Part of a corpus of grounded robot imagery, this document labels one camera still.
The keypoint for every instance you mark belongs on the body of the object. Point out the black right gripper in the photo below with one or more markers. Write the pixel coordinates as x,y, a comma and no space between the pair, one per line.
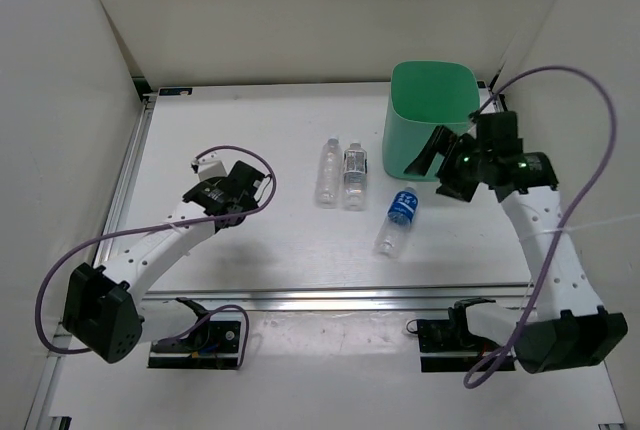
441,140

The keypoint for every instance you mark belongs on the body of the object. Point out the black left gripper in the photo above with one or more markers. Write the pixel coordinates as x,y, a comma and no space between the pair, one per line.
251,205

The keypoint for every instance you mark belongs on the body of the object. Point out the clear unlabeled plastic bottle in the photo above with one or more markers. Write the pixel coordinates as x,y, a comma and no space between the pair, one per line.
328,177

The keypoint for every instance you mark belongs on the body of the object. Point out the clear bottle blue label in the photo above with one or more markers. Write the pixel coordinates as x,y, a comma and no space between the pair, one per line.
398,223

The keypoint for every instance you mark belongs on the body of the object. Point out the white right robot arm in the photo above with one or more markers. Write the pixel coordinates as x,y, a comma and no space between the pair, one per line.
564,325

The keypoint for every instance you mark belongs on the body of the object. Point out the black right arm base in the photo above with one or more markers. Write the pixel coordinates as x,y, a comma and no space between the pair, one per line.
472,330

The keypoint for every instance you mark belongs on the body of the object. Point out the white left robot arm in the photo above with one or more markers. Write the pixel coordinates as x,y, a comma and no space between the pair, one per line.
104,307

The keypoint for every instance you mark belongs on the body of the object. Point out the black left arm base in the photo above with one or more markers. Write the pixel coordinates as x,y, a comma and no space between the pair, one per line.
216,345

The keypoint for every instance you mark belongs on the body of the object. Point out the green plastic bin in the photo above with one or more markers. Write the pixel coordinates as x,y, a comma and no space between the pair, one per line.
423,95

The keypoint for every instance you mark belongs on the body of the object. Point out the clear bottle white label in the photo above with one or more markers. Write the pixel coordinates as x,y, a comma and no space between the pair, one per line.
355,171

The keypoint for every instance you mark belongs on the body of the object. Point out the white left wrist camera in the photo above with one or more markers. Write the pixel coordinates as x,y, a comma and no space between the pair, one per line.
208,167

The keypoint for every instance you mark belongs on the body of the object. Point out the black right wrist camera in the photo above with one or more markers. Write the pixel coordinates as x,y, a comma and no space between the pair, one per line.
498,132

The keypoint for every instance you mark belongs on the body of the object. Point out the aluminium table frame rail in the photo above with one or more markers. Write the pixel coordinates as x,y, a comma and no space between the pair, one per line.
328,346

